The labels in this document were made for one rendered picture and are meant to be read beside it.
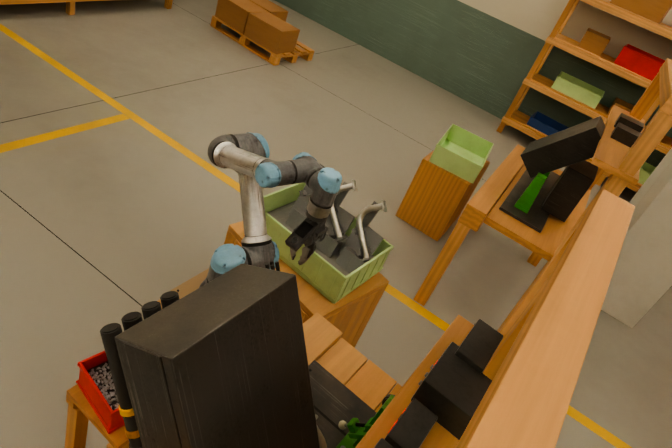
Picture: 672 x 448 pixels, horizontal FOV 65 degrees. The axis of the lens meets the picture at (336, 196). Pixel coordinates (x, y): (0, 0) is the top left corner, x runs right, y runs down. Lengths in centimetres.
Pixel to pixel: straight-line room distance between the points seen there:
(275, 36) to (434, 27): 271
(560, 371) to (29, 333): 270
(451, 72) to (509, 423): 785
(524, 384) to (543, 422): 6
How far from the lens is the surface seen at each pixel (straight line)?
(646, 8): 742
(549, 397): 81
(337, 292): 239
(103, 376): 190
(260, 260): 199
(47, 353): 307
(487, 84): 831
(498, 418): 73
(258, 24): 702
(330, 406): 195
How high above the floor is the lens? 243
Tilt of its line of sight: 32 degrees down
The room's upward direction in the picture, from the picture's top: 22 degrees clockwise
